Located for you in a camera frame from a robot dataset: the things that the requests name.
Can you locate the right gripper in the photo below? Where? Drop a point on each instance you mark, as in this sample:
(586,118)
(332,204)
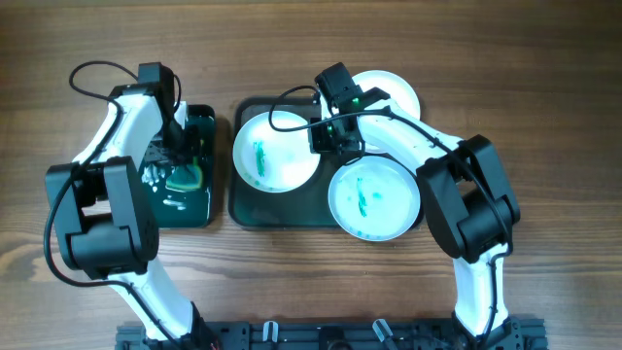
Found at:
(320,137)

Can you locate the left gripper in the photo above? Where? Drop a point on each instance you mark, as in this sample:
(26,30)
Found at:
(162,153)

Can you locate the green yellow sponge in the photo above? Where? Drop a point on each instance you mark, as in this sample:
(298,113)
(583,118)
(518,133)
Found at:
(187,177)

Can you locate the grey white plate bottom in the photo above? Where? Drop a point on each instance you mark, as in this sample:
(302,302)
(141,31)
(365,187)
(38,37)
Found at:
(374,199)

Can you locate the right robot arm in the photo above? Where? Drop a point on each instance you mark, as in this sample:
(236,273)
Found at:
(466,198)

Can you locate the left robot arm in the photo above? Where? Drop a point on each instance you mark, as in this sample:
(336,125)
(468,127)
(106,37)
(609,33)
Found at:
(101,230)

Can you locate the small black water tray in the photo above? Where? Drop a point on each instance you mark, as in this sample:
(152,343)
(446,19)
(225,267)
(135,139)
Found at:
(184,209)

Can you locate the large dark serving tray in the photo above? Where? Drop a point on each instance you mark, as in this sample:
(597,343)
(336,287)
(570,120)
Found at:
(303,208)

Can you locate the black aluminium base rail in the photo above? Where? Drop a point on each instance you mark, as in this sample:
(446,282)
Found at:
(513,334)

